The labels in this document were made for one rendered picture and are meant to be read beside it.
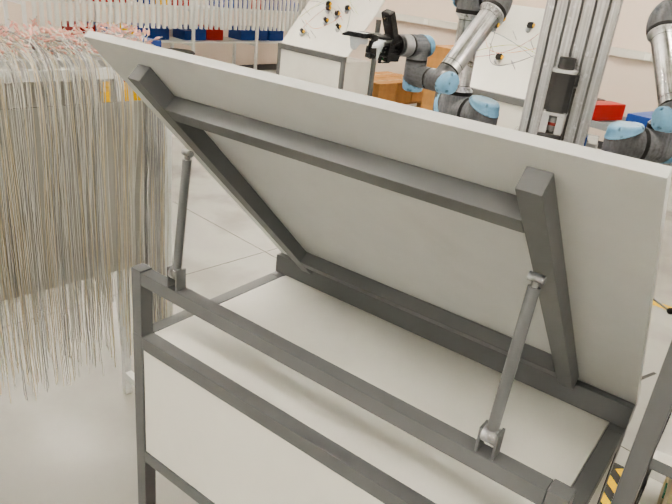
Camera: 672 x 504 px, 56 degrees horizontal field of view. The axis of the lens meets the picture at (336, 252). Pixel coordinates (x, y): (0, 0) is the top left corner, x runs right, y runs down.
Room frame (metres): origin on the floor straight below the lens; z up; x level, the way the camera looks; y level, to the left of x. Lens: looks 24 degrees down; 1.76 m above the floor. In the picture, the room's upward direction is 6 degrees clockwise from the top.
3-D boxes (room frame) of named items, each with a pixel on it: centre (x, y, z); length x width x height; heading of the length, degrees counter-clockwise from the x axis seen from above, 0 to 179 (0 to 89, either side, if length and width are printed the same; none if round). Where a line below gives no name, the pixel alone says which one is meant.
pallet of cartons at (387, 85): (9.52, -0.42, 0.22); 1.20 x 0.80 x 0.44; 140
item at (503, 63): (6.53, -1.51, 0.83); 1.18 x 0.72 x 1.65; 47
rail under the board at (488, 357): (1.65, -0.30, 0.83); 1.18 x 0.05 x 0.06; 55
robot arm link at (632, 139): (2.22, -0.96, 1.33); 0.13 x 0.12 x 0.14; 94
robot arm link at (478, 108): (2.41, -0.49, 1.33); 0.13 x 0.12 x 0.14; 42
